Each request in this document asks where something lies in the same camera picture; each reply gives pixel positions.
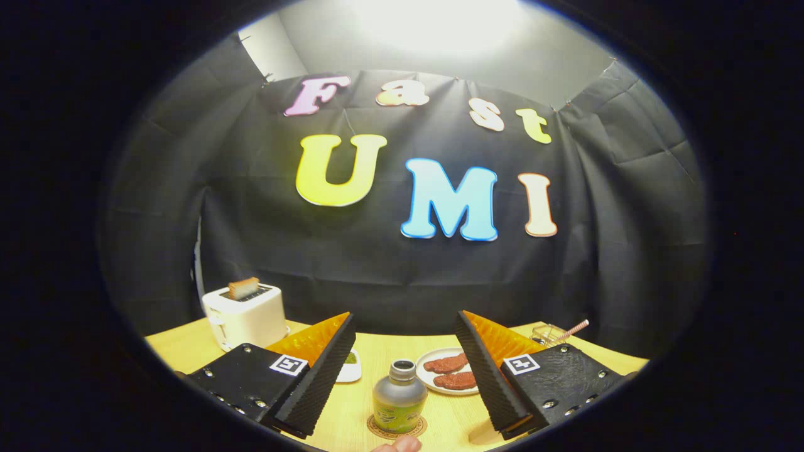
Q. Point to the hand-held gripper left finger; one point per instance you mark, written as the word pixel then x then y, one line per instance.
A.
pixel 320 376

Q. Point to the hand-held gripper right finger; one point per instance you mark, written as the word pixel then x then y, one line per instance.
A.
pixel 487 376

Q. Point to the round cork coaster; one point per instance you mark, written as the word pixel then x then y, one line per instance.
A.
pixel 375 429

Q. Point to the silver bottle with green label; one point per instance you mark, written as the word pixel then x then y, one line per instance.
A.
pixel 399 402

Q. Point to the white divided dish with beans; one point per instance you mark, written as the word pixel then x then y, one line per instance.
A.
pixel 348 375

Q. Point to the brown meat piece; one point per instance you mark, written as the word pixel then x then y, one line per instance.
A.
pixel 455 380
pixel 446 363

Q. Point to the white oval plate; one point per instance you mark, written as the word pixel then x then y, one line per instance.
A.
pixel 426 379

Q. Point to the white toaster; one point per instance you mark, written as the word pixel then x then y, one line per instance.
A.
pixel 251 320

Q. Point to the pink striped straw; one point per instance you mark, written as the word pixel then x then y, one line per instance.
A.
pixel 575 329

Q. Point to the toast slice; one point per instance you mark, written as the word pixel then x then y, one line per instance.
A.
pixel 244 289

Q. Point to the wooden table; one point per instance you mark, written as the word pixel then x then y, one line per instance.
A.
pixel 182 345

